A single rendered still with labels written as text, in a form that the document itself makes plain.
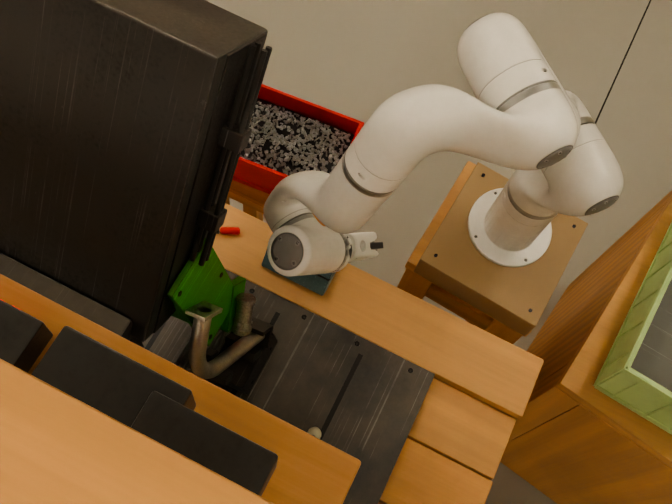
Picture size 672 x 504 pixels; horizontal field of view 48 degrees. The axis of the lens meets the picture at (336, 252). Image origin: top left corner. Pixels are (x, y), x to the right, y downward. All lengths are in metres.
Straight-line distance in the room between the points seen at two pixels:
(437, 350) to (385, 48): 1.75
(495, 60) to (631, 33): 2.52
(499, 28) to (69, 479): 0.78
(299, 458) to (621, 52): 2.79
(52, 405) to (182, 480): 0.10
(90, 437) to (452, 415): 1.19
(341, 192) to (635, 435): 1.03
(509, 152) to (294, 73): 2.08
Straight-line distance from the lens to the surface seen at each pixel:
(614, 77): 3.36
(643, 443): 1.88
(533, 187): 1.49
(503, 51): 1.04
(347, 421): 1.57
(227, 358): 1.43
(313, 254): 1.22
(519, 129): 0.98
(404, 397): 1.59
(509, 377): 1.66
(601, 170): 1.37
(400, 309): 1.65
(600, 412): 1.84
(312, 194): 1.16
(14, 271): 1.34
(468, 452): 1.63
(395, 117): 0.97
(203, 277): 1.30
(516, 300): 1.69
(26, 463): 0.51
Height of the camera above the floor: 2.43
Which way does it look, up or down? 66 degrees down
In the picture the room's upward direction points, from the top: 14 degrees clockwise
